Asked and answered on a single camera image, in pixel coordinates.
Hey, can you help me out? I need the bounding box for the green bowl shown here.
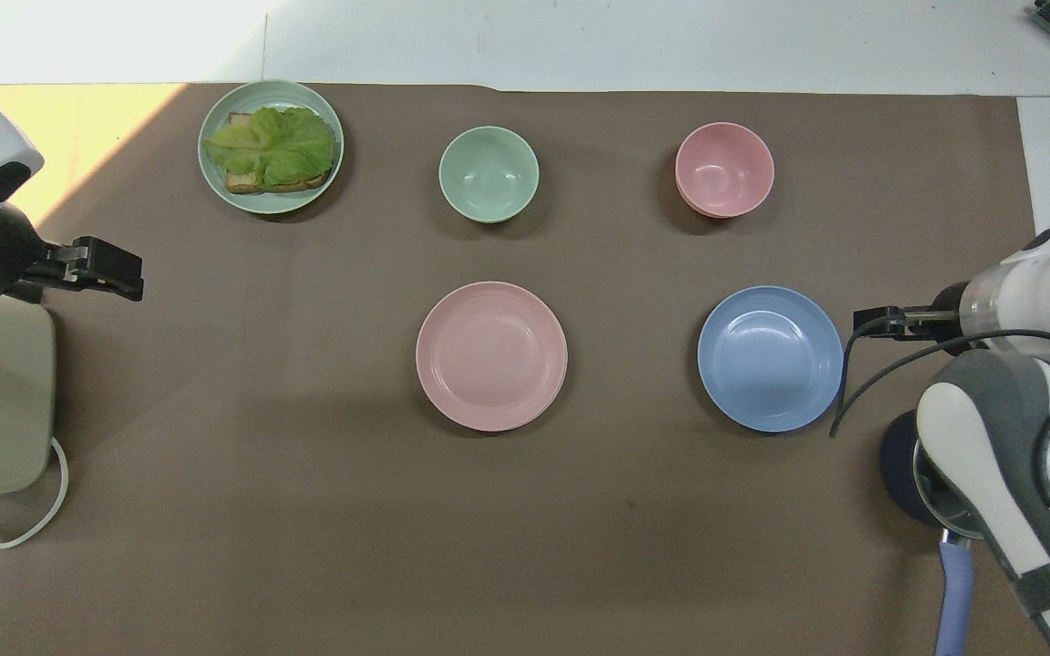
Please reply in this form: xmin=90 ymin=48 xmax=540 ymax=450
xmin=438 ymin=126 xmax=541 ymax=224

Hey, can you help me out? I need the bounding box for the pink plate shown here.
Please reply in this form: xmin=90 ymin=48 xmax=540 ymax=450
xmin=415 ymin=281 xmax=570 ymax=434

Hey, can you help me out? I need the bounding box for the blue plate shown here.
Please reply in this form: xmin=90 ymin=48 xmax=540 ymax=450
xmin=696 ymin=285 xmax=846 ymax=434

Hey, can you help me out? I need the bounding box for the dark blue saucepan lavender handle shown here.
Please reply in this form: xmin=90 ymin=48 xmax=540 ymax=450
xmin=880 ymin=409 xmax=984 ymax=656

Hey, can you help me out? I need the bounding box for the black cable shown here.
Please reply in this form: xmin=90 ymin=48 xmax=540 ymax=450
xmin=829 ymin=312 xmax=1050 ymax=497

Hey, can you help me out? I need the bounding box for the green plate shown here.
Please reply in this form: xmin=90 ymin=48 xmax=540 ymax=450
xmin=198 ymin=79 xmax=345 ymax=216

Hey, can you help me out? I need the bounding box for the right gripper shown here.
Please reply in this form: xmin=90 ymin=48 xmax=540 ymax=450
xmin=901 ymin=282 xmax=974 ymax=357

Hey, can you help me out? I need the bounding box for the pink bowl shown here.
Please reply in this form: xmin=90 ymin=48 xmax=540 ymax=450
xmin=674 ymin=122 xmax=776 ymax=220

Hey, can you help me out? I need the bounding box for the toast slice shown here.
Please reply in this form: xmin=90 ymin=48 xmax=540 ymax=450
xmin=224 ymin=112 xmax=335 ymax=195

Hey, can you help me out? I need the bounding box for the green lettuce leaf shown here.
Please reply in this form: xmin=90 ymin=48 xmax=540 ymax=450
xmin=203 ymin=106 xmax=338 ymax=187

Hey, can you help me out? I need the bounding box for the white power cable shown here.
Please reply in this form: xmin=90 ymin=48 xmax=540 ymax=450
xmin=0 ymin=436 xmax=69 ymax=550

